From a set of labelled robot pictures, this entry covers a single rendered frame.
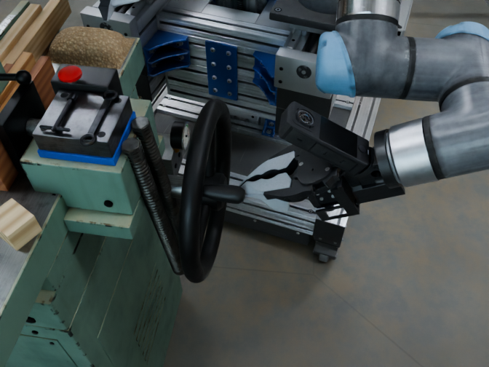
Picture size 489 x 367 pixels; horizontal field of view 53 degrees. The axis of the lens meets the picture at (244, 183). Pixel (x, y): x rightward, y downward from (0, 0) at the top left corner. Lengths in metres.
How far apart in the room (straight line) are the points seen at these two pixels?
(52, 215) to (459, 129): 0.50
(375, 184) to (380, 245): 1.12
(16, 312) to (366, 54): 0.51
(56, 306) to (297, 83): 0.70
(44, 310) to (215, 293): 0.91
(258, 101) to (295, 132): 0.82
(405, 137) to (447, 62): 0.10
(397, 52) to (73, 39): 0.54
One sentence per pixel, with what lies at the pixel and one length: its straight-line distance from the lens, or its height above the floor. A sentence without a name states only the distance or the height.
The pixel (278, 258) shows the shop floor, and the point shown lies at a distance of 1.65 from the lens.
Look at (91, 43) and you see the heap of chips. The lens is 0.89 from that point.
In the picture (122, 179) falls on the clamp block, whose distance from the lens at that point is 0.63.
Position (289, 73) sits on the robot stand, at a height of 0.73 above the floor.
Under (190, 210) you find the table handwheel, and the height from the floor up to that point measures 0.90.
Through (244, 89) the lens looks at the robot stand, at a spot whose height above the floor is 0.55.
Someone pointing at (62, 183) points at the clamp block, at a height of 0.92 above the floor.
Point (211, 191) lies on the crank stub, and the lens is 0.65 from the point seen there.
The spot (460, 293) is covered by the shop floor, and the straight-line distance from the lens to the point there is 1.73.
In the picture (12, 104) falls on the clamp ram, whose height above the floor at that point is 1.00.
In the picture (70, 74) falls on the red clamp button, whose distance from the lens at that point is 0.67.
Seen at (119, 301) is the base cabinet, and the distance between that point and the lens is 0.99.
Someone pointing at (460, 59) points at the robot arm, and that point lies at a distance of 0.63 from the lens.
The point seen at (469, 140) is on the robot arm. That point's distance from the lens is 0.56.
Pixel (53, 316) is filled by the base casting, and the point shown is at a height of 0.76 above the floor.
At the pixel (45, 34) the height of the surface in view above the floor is 0.92.
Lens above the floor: 1.41
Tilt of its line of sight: 50 degrees down
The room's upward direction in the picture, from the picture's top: straight up
